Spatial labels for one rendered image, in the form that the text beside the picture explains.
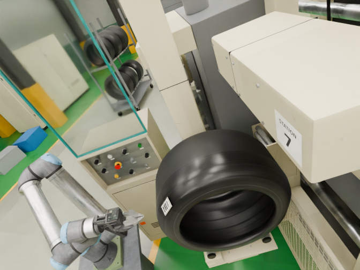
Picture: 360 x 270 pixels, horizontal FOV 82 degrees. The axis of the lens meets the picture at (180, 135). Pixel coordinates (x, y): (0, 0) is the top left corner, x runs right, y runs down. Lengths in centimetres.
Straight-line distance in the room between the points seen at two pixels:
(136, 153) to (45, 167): 58
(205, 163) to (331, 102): 48
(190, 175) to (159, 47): 49
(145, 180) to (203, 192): 102
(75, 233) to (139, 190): 81
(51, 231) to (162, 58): 101
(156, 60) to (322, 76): 60
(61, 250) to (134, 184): 72
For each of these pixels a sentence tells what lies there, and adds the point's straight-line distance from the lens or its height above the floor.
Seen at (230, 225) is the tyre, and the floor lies 91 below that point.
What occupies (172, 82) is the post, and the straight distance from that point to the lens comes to 90.
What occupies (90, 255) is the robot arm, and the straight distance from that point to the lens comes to 170.
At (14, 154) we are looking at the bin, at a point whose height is 22.
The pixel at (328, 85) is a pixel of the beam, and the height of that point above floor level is 178.
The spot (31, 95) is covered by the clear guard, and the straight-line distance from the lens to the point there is 149.
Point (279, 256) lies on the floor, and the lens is 213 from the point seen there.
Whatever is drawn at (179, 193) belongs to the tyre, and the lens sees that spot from 77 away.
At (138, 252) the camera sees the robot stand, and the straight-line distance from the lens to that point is 175.
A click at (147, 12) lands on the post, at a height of 194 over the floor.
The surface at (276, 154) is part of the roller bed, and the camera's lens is 121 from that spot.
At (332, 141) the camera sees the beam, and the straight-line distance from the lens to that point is 38.
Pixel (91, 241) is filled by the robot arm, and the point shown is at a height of 116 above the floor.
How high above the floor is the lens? 199
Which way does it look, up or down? 35 degrees down
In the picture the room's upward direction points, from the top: 24 degrees counter-clockwise
